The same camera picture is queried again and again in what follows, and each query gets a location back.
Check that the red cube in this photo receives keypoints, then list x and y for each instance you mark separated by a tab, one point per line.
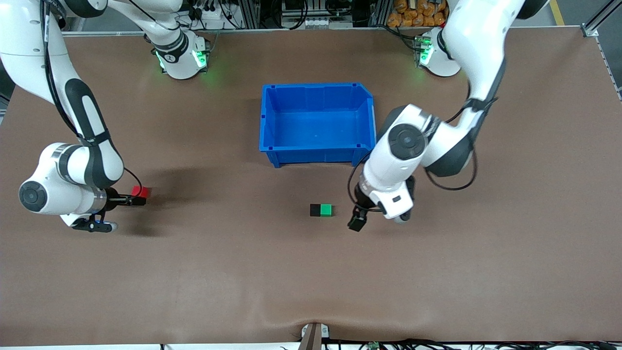
144	190

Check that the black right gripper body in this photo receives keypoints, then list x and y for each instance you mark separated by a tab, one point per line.
113	196

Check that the grey table edge bracket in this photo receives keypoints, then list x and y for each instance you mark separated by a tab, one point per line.
325	332

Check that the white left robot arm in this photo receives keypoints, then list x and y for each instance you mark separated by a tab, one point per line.
384	170

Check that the white power strip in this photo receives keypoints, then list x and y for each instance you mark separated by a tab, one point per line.
214	19

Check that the orange packaged items pile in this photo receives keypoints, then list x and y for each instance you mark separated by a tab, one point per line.
413	14

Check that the black cube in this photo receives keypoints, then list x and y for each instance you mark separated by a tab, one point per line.
315	210

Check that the blue plastic storage bin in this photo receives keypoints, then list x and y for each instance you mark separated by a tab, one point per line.
316	126

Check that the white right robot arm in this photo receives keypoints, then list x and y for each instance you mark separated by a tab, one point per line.
58	160

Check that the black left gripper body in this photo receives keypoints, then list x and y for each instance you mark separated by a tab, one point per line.
361	198

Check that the green cube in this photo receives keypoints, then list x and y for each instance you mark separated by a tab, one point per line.
327	210

